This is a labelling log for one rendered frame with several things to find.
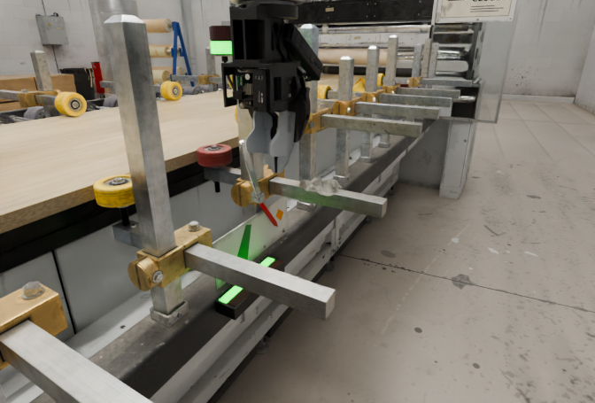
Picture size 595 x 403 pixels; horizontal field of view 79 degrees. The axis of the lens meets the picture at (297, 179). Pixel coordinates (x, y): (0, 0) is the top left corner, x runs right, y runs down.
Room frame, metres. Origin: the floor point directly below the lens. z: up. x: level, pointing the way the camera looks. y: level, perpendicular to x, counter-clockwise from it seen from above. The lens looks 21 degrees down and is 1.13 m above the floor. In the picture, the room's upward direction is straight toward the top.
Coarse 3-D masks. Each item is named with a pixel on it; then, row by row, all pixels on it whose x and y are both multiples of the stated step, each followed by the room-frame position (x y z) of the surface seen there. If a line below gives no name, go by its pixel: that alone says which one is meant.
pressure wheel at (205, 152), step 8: (208, 144) 0.84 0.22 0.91; (216, 144) 0.84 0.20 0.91; (224, 144) 0.84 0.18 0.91; (200, 152) 0.78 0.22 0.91; (208, 152) 0.77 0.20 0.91; (216, 152) 0.78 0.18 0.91; (224, 152) 0.79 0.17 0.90; (200, 160) 0.78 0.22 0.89; (208, 160) 0.77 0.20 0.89; (216, 160) 0.77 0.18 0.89; (224, 160) 0.78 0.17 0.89; (216, 184) 0.81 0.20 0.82
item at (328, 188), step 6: (306, 180) 0.69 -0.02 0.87; (312, 180) 0.69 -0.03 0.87; (318, 180) 0.68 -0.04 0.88; (324, 180) 0.69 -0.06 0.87; (330, 180) 0.68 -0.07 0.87; (300, 186) 0.68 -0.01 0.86; (306, 186) 0.66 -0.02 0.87; (312, 186) 0.66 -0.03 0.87; (318, 186) 0.66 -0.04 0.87; (324, 186) 0.65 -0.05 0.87; (330, 186) 0.65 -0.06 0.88; (336, 186) 0.67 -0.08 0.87; (318, 192) 0.65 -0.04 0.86; (324, 192) 0.64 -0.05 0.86; (330, 192) 0.64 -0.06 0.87; (336, 192) 0.64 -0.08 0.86
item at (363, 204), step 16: (208, 176) 0.80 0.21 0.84; (224, 176) 0.78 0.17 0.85; (240, 176) 0.76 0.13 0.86; (272, 192) 0.72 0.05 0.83; (288, 192) 0.70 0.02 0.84; (304, 192) 0.68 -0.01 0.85; (352, 192) 0.65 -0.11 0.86; (352, 208) 0.63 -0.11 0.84; (368, 208) 0.61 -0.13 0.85; (384, 208) 0.61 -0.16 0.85
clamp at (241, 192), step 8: (264, 168) 0.77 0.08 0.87; (264, 176) 0.72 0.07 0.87; (272, 176) 0.73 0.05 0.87; (280, 176) 0.76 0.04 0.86; (240, 184) 0.67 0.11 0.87; (248, 184) 0.68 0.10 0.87; (264, 184) 0.70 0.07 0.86; (232, 192) 0.68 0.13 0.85; (240, 192) 0.67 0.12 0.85; (248, 192) 0.66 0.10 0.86; (264, 192) 0.70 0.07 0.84; (240, 200) 0.67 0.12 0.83; (248, 200) 0.66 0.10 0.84
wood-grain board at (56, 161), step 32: (192, 96) 1.78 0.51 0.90; (0, 128) 1.05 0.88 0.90; (32, 128) 1.05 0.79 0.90; (64, 128) 1.05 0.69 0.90; (96, 128) 1.05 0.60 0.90; (160, 128) 1.05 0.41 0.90; (192, 128) 1.05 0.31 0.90; (224, 128) 1.05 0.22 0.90; (0, 160) 0.73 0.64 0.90; (32, 160) 0.73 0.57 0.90; (64, 160) 0.73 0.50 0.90; (96, 160) 0.73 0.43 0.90; (192, 160) 0.80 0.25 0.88; (0, 192) 0.56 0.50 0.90; (32, 192) 0.56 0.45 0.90; (64, 192) 0.56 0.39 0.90; (0, 224) 0.47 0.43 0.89
